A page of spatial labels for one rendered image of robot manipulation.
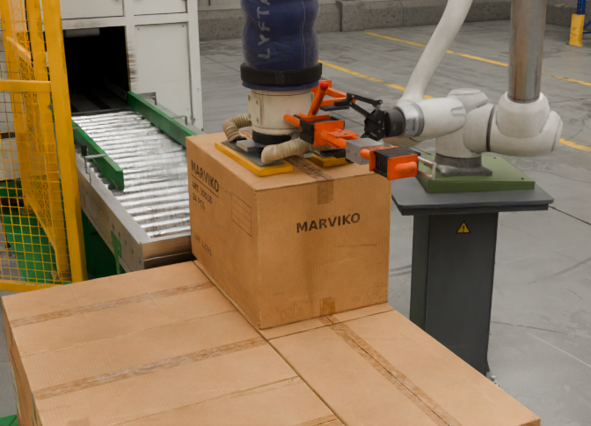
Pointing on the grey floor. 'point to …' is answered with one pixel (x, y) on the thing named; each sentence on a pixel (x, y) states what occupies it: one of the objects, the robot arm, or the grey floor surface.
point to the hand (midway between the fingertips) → (328, 130)
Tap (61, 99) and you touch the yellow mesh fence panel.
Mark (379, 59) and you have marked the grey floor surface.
